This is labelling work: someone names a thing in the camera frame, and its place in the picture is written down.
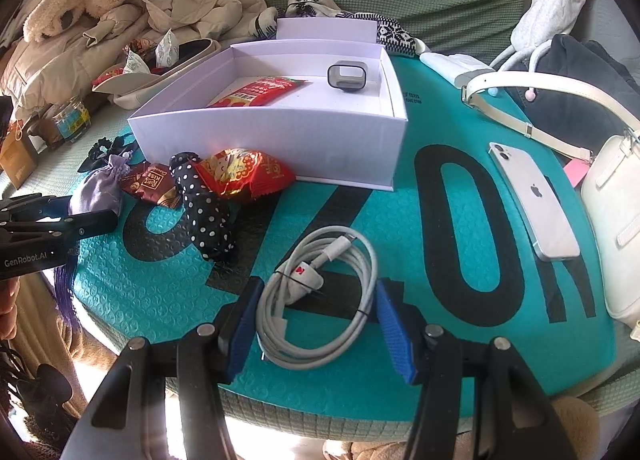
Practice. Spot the white cardboard storage box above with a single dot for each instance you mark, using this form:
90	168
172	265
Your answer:
322	134

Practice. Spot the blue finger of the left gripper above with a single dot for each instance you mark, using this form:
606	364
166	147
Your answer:
71	228
33	208

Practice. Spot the white leather handbag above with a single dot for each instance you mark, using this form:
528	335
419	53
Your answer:
610	190

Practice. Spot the white smartphone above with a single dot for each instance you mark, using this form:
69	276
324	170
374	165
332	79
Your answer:
547	226

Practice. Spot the lavender tasselled sachet pouch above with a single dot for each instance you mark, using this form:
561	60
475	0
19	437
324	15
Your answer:
98	191

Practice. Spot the teal bubble mailer mat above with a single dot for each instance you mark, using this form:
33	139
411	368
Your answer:
350	259

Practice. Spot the black white patterned knit scarf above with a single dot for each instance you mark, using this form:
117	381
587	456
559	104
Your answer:
324	18

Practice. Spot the beige puffy jacket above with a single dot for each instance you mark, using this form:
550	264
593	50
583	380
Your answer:
65	44

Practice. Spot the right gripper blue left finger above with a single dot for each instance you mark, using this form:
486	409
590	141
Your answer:
237	331

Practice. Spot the pink card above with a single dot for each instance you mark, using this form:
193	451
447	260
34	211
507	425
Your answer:
576	171

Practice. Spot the red candy in hat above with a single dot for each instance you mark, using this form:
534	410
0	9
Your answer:
108	74

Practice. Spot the green bed cover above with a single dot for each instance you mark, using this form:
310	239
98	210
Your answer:
480	28

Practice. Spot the flat red snack packet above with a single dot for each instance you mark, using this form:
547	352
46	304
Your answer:
260	92

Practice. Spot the white triangular snack packet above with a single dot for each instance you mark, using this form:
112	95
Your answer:
135	64
167	50

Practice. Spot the dark red candy packet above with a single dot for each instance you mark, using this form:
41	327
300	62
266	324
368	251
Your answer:
151	182

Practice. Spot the beige bucket hat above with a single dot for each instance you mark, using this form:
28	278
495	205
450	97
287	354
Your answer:
131	91

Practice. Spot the red gold snack packet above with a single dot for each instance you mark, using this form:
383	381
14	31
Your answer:
244	175

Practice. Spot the glass jar blue label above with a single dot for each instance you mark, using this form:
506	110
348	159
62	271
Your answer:
73	120

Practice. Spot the grey transparent earbuds case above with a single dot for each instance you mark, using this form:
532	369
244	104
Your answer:
347	76

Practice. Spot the polka dot hair scrunchie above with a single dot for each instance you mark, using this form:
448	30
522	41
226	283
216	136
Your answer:
208	217

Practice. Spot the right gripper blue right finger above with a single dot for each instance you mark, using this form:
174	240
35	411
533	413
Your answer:
402	325

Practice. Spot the white knit tasselled hat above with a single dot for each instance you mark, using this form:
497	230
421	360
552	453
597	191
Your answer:
532	37

